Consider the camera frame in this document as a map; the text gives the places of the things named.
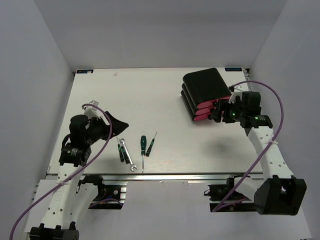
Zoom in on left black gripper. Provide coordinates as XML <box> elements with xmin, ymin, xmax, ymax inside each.
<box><xmin>85</xmin><ymin>110</ymin><xmax>129</xmax><ymax>145</ymax></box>

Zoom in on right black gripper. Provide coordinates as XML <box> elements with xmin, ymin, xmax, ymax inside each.
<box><xmin>210</xmin><ymin>98</ymin><xmax>246</xmax><ymax>124</ymax></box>

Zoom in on pink top drawer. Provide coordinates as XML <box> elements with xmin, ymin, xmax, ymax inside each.
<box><xmin>196</xmin><ymin>95</ymin><xmax>230</xmax><ymax>109</ymax></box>

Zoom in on silver combination wrench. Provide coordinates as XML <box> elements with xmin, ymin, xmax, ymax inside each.
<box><xmin>120</xmin><ymin>138</ymin><xmax>137</xmax><ymax>172</ymax></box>

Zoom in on large green-handled screwdriver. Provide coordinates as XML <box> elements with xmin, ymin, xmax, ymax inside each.
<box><xmin>140</xmin><ymin>135</ymin><xmax>147</xmax><ymax>174</ymax></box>

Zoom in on black drawer cabinet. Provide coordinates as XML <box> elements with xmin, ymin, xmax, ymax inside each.
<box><xmin>180</xmin><ymin>68</ymin><xmax>231</xmax><ymax>121</ymax></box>

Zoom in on small precision screwdriver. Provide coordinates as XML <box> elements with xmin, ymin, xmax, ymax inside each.
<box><xmin>120</xmin><ymin>138</ymin><xmax>130</xmax><ymax>164</ymax></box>
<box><xmin>145</xmin><ymin>132</ymin><xmax>158</xmax><ymax>157</ymax></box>
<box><xmin>116</xmin><ymin>137</ymin><xmax>125</xmax><ymax>162</ymax></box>

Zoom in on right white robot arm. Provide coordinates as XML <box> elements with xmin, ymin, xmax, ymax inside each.
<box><xmin>211</xmin><ymin>91</ymin><xmax>307</xmax><ymax>216</ymax></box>

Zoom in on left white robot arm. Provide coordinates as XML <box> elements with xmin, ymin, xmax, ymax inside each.
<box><xmin>29</xmin><ymin>110</ymin><xmax>129</xmax><ymax>240</ymax></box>

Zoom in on right blue corner label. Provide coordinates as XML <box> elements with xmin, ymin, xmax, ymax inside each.
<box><xmin>224</xmin><ymin>67</ymin><xmax>243</xmax><ymax>72</ymax></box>

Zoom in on blue corner label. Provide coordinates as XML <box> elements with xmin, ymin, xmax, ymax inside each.
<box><xmin>76</xmin><ymin>69</ymin><xmax>94</xmax><ymax>74</ymax></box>
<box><xmin>224</xmin><ymin>67</ymin><xmax>243</xmax><ymax>72</ymax></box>

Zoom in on left blue corner label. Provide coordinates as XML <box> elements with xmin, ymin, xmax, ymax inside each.
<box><xmin>76</xmin><ymin>69</ymin><xmax>94</xmax><ymax>74</ymax></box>

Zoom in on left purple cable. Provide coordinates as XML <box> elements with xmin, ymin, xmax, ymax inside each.
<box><xmin>8</xmin><ymin>103</ymin><xmax>113</xmax><ymax>240</ymax></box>

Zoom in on purple cable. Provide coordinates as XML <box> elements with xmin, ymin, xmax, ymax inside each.
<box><xmin>8</xmin><ymin>103</ymin><xmax>113</xmax><ymax>240</ymax></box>
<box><xmin>212</xmin><ymin>80</ymin><xmax>285</xmax><ymax>213</ymax></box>

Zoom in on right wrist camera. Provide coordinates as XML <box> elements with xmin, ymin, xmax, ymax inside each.
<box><xmin>228</xmin><ymin>85</ymin><xmax>244</xmax><ymax>104</ymax></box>

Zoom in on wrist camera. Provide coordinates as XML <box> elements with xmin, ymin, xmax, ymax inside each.
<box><xmin>82</xmin><ymin>100</ymin><xmax>99</xmax><ymax>119</ymax></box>
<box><xmin>228</xmin><ymin>85</ymin><xmax>244</xmax><ymax>104</ymax></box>

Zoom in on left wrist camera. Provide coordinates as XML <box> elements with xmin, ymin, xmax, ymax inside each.
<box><xmin>82</xmin><ymin>100</ymin><xmax>99</xmax><ymax>119</ymax></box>

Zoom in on aluminium table edge rail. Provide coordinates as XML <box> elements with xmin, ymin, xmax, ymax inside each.
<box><xmin>46</xmin><ymin>172</ymin><xmax>266</xmax><ymax>182</ymax></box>

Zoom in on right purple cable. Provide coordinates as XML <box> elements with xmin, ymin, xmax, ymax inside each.
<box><xmin>212</xmin><ymin>80</ymin><xmax>285</xmax><ymax>213</ymax></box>

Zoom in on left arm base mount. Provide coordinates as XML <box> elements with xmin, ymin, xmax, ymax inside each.
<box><xmin>78</xmin><ymin>175</ymin><xmax>124</xmax><ymax>210</ymax></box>

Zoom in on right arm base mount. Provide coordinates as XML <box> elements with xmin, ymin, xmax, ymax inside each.
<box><xmin>204</xmin><ymin>176</ymin><xmax>258</xmax><ymax>213</ymax></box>

